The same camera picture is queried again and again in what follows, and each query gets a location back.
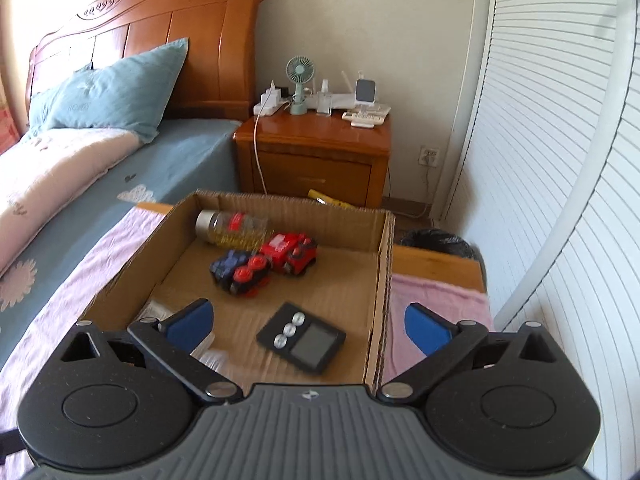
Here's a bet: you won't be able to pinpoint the white louvered closet door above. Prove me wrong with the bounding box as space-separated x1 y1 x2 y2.
491 0 640 480
442 0 622 313

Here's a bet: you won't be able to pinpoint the black trash bin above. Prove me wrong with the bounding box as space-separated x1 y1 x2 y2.
399 228 484 267

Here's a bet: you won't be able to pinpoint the bed with blue sheet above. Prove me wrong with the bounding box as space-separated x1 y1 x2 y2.
0 118 242 372

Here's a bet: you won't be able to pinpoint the wooden nightstand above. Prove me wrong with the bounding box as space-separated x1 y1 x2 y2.
233 107 394 209

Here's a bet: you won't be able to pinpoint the white power strip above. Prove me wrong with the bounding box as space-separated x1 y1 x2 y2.
252 80 294 117

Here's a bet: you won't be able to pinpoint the blue pillow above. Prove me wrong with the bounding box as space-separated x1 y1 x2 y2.
29 37 190 144

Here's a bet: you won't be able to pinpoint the yellow packet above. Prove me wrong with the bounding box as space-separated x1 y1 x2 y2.
307 188 352 209

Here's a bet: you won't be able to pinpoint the pink cloth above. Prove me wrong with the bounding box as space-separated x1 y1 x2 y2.
0 204 494 461

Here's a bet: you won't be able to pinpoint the green desk fan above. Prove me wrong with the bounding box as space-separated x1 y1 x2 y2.
285 56 316 116

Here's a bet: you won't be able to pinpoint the white device on stand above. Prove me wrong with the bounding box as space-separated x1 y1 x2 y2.
353 77 379 112

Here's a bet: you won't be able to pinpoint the small clear bottle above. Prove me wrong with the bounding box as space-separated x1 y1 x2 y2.
317 78 334 115

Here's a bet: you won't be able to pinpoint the red toy train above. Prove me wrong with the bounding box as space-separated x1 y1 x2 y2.
258 231 320 278

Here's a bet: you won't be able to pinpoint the white remote controls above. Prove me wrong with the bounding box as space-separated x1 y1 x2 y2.
342 104 391 129

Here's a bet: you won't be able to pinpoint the wooden headboard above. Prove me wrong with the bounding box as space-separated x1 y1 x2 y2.
25 0 269 122

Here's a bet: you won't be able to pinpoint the brown cardboard box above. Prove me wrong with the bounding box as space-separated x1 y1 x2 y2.
80 188 396 392

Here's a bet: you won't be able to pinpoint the white charging cable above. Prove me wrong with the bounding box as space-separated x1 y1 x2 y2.
252 102 269 194

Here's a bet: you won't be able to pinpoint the pink floral quilt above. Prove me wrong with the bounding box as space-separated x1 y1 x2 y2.
0 127 144 281

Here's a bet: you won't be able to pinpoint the white outlet cable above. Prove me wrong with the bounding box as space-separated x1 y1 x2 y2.
384 164 437 219

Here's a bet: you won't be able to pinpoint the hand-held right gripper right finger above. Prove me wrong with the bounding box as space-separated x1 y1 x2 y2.
376 302 571 404

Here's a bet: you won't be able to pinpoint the red patterned cloth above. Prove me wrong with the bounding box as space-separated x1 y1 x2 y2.
0 104 22 157

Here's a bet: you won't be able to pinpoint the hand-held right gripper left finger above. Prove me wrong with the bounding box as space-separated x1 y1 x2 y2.
60 298 246 407

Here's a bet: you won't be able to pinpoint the long white flat device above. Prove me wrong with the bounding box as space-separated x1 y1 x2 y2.
314 91 362 111

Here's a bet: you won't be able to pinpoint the black digital timer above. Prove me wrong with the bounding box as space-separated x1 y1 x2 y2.
256 302 348 374

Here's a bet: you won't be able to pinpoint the clear capsule bottle silver cap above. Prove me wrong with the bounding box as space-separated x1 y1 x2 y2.
194 209 271 251

